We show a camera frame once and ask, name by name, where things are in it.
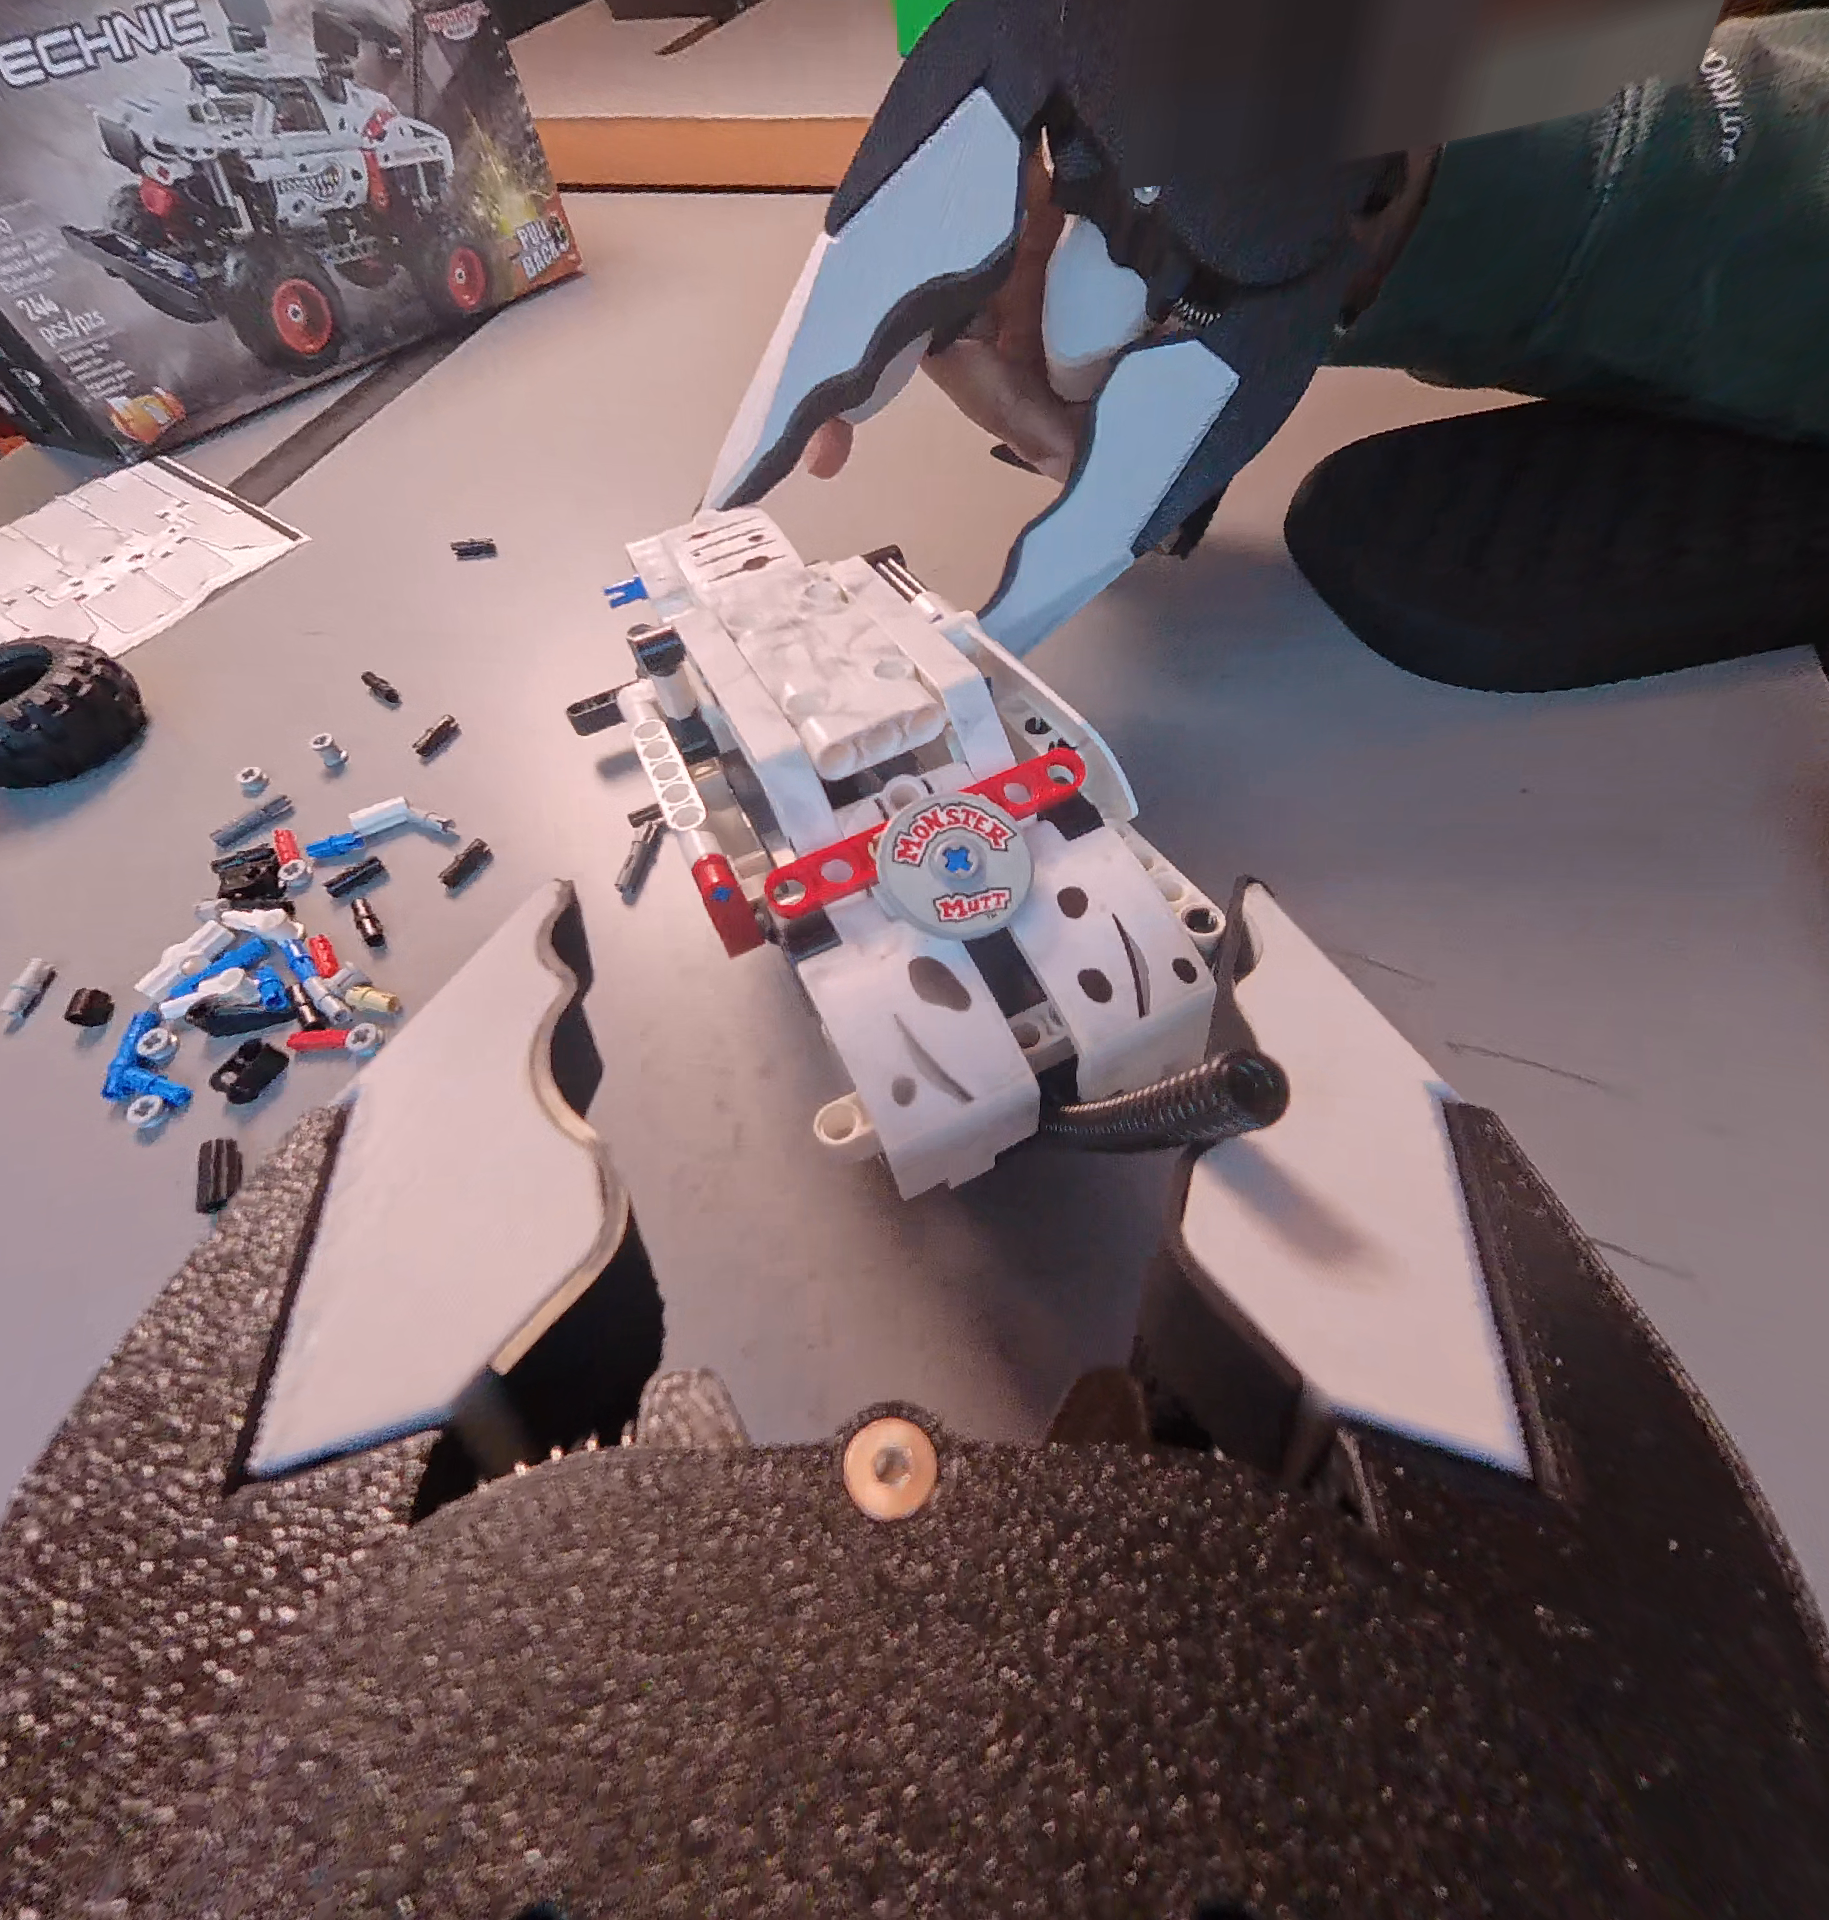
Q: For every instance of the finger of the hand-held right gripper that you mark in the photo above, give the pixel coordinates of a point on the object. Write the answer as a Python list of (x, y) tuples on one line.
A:
[(1170, 450), (883, 286)]

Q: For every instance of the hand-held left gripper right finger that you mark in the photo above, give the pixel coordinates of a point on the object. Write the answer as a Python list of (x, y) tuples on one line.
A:
[(1365, 1228)]

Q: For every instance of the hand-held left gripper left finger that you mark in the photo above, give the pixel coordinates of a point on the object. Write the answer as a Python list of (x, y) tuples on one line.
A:
[(435, 1228)]

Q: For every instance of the white brick-built truck model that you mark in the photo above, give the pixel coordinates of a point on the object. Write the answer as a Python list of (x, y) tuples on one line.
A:
[(915, 990)]

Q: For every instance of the person's right forearm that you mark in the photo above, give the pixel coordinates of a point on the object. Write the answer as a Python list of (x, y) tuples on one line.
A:
[(1636, 272)]

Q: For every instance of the grey desk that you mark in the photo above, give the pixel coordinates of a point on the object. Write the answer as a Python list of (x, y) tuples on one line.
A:
[(1636, 961)]

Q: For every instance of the person's right hand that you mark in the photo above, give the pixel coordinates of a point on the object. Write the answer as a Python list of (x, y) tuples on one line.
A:
[(991, 378)]

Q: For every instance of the wood-edged grey table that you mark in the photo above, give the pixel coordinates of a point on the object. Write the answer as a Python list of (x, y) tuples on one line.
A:
[(706, 149)]

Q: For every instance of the loose small building parts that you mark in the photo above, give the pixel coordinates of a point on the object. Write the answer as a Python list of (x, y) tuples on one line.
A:
[(239, 973)]

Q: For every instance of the black chair armrest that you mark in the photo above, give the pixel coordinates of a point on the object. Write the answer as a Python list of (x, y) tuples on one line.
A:
[(1575, 556)]

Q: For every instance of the toy truck set box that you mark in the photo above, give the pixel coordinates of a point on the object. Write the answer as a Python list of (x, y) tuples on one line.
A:
[(256, 210)]

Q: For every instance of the black knobby toy tyre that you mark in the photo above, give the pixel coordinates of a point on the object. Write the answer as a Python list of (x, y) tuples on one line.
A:
[(75, 698)]

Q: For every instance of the white sticker sheet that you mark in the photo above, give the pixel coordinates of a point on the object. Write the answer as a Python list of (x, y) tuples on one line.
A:
[(102, 556)]

